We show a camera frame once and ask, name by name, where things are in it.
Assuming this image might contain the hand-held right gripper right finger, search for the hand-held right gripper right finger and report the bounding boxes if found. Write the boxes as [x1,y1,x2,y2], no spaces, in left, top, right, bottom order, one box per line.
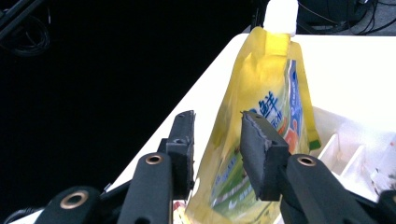
[241,111,375,224]

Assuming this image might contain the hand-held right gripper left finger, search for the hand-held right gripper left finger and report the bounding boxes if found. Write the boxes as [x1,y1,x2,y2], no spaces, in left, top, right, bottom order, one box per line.
[116,110,196,224]

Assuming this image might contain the yellow spout pouch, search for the yellow spout pouch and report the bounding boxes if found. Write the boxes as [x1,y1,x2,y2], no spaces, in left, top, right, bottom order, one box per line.
[185,0,322,224]

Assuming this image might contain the white plastic container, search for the white plastic container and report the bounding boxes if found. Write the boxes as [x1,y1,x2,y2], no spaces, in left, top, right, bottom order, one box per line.
[309,106,396,203]

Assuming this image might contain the black stand bar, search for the black stand bar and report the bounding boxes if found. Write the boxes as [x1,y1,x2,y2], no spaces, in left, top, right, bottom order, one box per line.
[0,0,43,40]

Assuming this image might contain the black floor cables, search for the black floor cables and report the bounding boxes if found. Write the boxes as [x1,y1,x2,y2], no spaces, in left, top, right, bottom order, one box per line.
[297,0,396,35]

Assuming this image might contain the coiled black cable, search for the coiled black cable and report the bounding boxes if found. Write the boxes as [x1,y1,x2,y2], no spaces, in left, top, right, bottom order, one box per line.
[0,13,52,58]

